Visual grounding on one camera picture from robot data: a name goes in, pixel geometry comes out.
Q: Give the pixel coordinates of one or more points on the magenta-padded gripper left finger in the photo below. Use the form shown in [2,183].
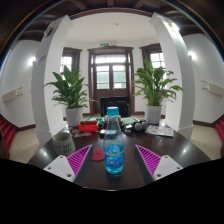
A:
[60,166]

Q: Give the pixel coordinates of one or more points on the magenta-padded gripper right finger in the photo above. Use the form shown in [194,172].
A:
[166,165]

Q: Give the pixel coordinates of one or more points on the clear bottle with teal cap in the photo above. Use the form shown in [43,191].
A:
[113,150]

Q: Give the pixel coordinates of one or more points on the grey patterned ceramic cup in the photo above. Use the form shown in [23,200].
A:
[64,144]

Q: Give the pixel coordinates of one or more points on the printed magazine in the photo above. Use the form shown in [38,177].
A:
[159,130]

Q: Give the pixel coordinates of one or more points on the flat round red coaster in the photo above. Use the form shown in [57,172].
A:
[97,155]

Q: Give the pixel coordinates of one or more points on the grey round headphones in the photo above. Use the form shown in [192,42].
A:
[141,126]

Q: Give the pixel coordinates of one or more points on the red plastic box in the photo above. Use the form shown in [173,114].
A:
[88,126]

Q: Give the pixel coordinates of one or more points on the green flat packet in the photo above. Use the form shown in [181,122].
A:
[128,120]

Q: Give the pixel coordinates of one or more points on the black chair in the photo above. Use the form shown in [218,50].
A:
[124,106]

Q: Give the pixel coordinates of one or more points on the leafy plant in white pot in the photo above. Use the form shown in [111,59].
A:
[70,90]
[154,86]

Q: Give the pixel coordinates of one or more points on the dark wooden double door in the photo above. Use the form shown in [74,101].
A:
[110,93]

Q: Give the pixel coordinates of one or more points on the dark framed window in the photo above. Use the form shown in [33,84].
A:
[156,60]
[66,61]

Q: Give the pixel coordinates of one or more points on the green exit sign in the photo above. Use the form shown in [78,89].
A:
[104,44]

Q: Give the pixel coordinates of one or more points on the white wall radiator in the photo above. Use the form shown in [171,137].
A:
[213,88]
[11,95]

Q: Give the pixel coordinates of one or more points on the glowing wall lamp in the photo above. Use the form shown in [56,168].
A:
[32,61]
[191,55]

